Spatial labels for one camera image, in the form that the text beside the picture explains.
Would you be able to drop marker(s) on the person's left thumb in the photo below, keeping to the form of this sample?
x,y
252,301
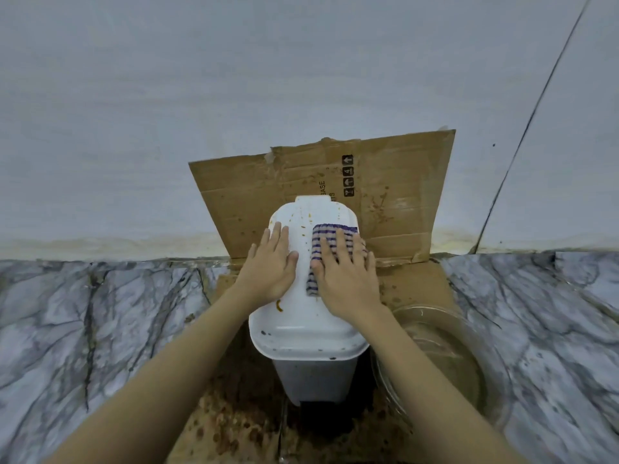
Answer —
x,y
292,265

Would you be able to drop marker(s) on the person's left middle finger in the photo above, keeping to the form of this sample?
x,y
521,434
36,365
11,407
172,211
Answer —
x,y
275,239

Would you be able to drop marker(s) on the person's left hand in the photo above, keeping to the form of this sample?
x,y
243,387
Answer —
x,y
268,275

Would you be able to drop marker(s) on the person's right hand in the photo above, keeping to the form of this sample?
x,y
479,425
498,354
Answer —
x,y
348,285

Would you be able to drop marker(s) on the person's right middle finger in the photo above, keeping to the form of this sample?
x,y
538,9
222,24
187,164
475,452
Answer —
x,y
341,246

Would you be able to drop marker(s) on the person's right thumb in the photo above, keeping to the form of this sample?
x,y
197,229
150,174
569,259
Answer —
x,y
317,274

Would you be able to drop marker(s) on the person's left little finger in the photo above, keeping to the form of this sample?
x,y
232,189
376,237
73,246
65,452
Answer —
x,y
253,255

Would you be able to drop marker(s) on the person's right little finger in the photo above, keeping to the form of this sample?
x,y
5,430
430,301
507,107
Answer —
x,y
371,264

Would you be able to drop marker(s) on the white pedal bin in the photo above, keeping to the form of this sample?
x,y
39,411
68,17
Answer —
x,y
300,328

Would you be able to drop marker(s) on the stained brown cardboard sheet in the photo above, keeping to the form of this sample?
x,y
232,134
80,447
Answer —
x,y
251,198

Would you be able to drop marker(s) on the clear glass bowl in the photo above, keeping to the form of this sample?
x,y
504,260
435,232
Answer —
x,y
459,362

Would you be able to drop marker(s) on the blue striped cleaning cloth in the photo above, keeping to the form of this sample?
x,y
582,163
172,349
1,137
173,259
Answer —
x,y
320,241

